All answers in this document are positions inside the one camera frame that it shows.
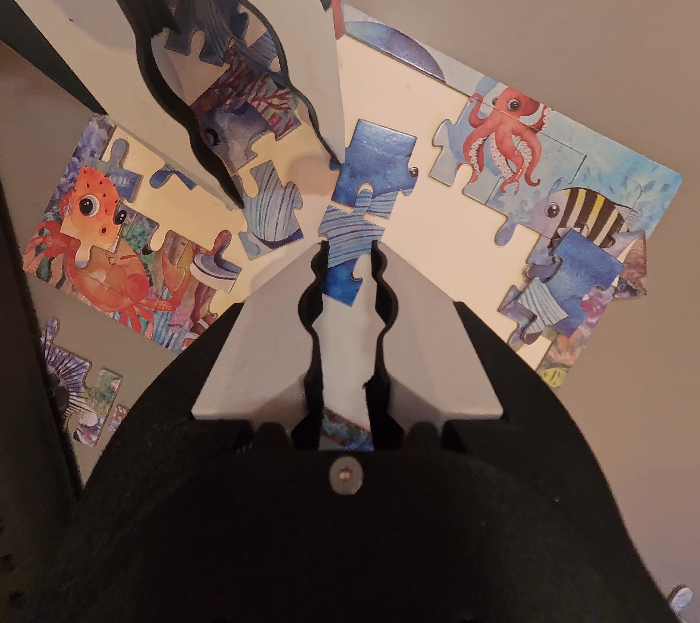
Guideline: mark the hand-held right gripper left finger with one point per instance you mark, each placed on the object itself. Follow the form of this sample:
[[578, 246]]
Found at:
[[262, 360]]

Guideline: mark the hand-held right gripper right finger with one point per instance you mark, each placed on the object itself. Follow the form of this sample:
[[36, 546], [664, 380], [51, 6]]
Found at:
[[437, 360]]

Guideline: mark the coral and purple puzzle piece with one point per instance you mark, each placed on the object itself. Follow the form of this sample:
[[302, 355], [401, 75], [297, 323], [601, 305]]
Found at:
[[240, 81]]

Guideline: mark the sea print puzzle tray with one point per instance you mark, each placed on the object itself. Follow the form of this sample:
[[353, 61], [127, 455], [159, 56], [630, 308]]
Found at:
[[448, 229]]

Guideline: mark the red coral puzzle piece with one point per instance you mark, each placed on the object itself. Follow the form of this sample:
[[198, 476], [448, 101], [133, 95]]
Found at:
[[279, 111]]

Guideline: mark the striped dark blue puzzle piece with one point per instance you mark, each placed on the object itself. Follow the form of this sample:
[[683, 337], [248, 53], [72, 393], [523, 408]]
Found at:
[[350, 234]]

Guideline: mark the dark blue puzzle piece with eye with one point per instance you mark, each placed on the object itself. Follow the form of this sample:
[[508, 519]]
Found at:
[[377, 158]]

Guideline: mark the wide blue striped puzzle piece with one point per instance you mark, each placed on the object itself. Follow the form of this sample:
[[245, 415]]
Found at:
[[191, 37]]

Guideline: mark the crab claw puzzle piece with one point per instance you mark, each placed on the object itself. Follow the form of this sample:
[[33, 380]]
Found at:
[[213, 267]]

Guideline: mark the striped purple puzzle piece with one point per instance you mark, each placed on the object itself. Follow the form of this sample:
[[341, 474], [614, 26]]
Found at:
[[536, 305]]

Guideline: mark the pale striped puzzle piece with fin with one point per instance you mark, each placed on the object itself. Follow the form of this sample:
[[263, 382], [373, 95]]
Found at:
[[273, 212]]

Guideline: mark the blue watercolour puzzle piece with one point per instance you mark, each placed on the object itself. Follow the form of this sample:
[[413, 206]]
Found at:
[[585, 278]]

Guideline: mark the orange crab puzzle piece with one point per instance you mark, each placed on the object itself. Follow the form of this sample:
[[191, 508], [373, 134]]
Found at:
[[109, 278]]

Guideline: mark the striped puzzle piece with tail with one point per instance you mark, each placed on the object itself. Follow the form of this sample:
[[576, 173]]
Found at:
[[172, 177]]

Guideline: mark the purple urchin puzzle piece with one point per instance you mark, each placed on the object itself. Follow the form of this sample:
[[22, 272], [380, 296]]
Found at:
[[71, 371]]

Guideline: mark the octopus arms puzzle piece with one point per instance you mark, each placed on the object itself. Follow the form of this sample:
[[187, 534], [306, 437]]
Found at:
[[448, 152]]

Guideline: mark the striped fish puzzle piece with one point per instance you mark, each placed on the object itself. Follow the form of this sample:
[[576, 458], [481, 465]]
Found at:
[[590, 207]]

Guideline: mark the grey brown triangle puzzle piece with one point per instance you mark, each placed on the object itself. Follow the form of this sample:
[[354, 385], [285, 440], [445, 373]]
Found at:
[[634, 267]]

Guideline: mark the pale blue octopus puzzle piece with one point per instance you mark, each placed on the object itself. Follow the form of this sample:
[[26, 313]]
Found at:
[[563, 163]]

